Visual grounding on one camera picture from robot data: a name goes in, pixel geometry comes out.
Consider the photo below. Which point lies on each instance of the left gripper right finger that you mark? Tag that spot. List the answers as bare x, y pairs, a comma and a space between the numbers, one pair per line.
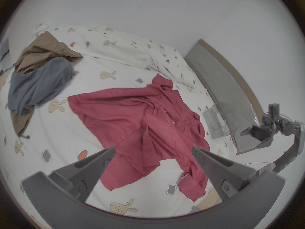
221, 173

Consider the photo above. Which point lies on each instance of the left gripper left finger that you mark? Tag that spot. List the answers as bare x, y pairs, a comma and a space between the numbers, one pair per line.
90, 170

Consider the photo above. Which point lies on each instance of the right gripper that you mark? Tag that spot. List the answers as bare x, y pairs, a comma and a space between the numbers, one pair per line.
259, 133

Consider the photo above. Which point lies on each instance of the red shirt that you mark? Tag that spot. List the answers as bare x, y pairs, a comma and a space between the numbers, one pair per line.
133, 118

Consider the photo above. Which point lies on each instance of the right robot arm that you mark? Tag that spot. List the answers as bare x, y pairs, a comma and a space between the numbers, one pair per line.
288, 129

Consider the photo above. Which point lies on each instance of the clear plastic box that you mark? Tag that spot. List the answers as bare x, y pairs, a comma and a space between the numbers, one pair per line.
219, 125

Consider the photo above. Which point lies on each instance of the bed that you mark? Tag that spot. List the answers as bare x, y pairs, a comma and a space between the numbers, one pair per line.
59, 139

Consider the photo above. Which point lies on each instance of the grey garment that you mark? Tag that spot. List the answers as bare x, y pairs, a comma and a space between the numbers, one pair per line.
38, 85

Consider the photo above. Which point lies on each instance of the white printed quilt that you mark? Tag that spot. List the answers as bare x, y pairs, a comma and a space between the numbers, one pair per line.
124, 49

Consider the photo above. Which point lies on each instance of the brown garment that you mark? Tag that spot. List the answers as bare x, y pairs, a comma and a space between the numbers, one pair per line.
45, 46

